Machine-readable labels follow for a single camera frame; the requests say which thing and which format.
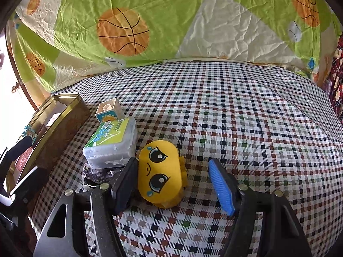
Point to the brass door knob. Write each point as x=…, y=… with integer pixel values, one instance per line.
x=16, y=87

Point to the green basketball printed sheet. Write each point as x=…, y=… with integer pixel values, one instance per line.
x=187, y=18

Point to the brown wooden door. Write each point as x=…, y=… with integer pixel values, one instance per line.
x=10, y=107

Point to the cyan toy block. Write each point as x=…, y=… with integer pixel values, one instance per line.
x=30, y=135

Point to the white cube toy block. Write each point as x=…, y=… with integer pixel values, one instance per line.
x=107, y=109

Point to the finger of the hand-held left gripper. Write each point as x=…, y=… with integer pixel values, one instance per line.
x=20, y=151
x=32, y=184

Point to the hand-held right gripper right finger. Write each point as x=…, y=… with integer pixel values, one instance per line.
x=221, y=184

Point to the yellow face toy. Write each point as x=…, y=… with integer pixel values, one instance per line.
x=160, y=166

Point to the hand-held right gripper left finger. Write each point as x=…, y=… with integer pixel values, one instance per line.
x=126, y=184

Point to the clear plastic box green label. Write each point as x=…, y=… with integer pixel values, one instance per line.
x=112, y=139

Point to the gold rectangular tin box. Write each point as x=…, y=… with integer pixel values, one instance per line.
x=61, y=131

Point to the checkered tablecloth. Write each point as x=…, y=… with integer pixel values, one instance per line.
x=241, y=125

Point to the purple amethyst rock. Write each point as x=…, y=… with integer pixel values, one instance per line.
x=104, y=175

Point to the red patterned cloth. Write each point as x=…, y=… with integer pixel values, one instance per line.
x=338, y=85

